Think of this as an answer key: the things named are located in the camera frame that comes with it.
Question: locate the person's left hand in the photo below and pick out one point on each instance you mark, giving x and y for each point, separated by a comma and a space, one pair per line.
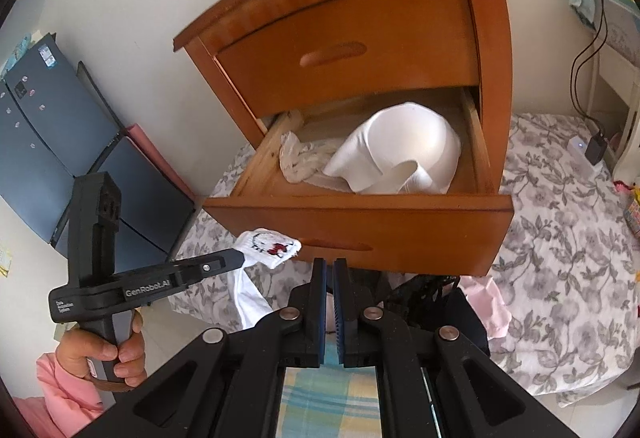
132, 358

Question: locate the white power strip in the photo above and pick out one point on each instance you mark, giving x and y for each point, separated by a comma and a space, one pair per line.
576, 147

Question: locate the floral bed sheet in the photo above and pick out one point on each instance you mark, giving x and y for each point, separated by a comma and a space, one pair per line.
560, 268

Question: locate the person's left forearm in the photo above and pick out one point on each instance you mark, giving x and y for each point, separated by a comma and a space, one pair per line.
65, 393

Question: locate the pink garment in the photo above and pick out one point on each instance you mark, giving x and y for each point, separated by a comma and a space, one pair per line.
487, 308

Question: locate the colorful checkered packet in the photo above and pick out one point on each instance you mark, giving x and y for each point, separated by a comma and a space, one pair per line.
632, 213

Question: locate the blue folding panel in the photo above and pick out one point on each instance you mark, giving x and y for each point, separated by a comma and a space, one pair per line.
60, 132

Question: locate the black charger adapter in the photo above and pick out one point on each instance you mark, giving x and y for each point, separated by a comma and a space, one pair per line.
596, 147

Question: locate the wooden drawer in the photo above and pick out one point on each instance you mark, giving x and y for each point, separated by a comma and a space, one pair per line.
400, 228
390, 37

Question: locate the white printed sock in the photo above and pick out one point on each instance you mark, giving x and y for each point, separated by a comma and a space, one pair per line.
270, 248

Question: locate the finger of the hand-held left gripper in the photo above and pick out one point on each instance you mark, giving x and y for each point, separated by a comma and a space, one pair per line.
210, 265

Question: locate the teal cloth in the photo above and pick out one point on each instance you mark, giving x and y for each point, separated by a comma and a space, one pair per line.
582, 2

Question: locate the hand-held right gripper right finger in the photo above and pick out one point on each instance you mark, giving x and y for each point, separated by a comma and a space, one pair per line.
341, 313

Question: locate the white lattice shelf rack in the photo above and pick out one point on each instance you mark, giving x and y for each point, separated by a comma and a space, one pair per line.
620, 82

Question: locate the blue yellow plaid cloth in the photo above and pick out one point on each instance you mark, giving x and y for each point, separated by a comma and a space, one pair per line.
330, 398

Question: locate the wooden nightstand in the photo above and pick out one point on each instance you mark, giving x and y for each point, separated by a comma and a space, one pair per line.
485, 67

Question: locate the white bra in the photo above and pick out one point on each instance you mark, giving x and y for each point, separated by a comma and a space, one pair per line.
410, 147

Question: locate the white crumpled cloth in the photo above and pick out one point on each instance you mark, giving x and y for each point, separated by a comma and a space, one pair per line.
305, 162

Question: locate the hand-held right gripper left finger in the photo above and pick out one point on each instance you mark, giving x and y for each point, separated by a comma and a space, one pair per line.
320, 313

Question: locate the black lace garment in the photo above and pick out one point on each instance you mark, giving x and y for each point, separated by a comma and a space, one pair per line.
450, 308

